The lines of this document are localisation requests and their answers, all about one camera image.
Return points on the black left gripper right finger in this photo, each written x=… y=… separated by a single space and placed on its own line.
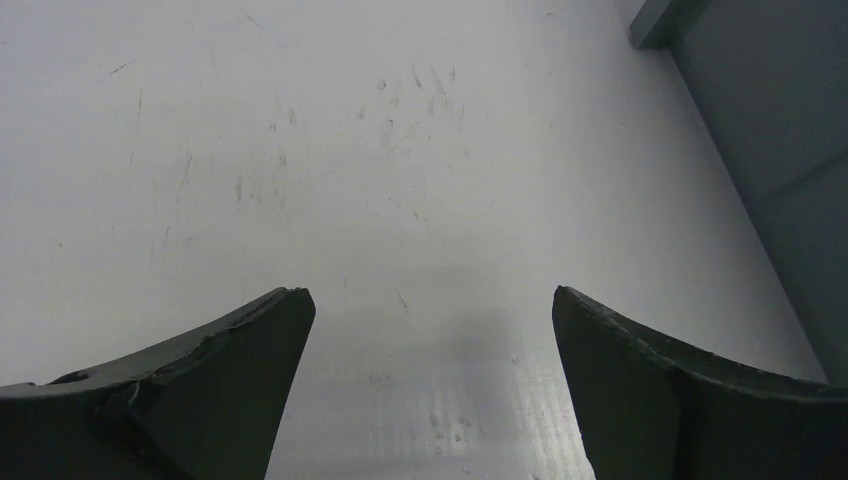
x=649 y=406

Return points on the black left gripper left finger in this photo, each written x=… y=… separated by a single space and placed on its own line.
x=205 y=404

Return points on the grey plastic bin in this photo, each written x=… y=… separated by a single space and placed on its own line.
x=769 y=79

